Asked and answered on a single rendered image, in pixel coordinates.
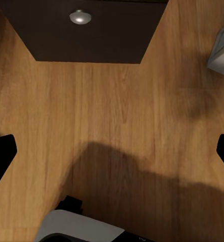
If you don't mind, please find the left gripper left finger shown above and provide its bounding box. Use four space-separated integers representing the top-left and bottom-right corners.
0 134 17 179

